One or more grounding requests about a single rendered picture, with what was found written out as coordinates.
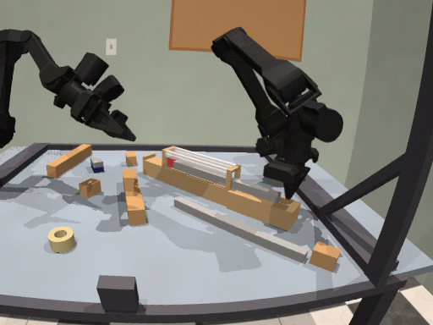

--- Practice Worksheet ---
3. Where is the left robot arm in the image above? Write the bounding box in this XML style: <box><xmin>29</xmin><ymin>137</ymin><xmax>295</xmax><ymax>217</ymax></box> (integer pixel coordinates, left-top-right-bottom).
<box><xmin>0</xmin><ymin>29</ymin><xmax>124</xmax><ymax>149</ymax></box>

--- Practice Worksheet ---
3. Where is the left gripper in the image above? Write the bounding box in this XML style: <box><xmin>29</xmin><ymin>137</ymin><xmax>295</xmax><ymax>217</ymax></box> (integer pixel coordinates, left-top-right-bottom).
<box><xmin>70</xmin><ymin>89</ymin><xmax>136</xmax><ymax>141</ymax></box>

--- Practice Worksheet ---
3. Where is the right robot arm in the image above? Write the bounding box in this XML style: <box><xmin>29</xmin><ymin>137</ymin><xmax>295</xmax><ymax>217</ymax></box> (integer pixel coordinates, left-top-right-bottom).
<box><xmin>211</xmin><ymin>27</ymin><xmax>343</xmax><ymax>158</ymax></box>

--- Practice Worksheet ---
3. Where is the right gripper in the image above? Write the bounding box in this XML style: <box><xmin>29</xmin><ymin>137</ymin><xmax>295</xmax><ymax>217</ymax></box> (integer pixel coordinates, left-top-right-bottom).
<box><xmin>263</xmin><ymin>126</ymin><xmax>319</xmax><ymax>200</ymax></box>

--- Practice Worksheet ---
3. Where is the small tan block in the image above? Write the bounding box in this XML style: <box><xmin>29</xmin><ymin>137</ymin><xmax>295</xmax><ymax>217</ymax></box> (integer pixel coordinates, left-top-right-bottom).
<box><xmin>79</xmin><ymin>178</ymin><xmax>101</xmax><ymax>199</ymax></box>
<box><xmin>309</xmin><ymin>241</ymin><xmax>341</xmax><ymax>272</ymax></box>
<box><xmin>125</xmin><ymin>151</ymin><xmax>137</xmax><ymax>167</ymax></box>

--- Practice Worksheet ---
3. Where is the beige roll of tape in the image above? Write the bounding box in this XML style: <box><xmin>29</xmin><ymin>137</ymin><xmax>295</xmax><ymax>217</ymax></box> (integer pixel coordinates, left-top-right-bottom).
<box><xmin>47</xmin><ymin>227</ymin><xmax>75</xmax><ymax>252</ymax></box>

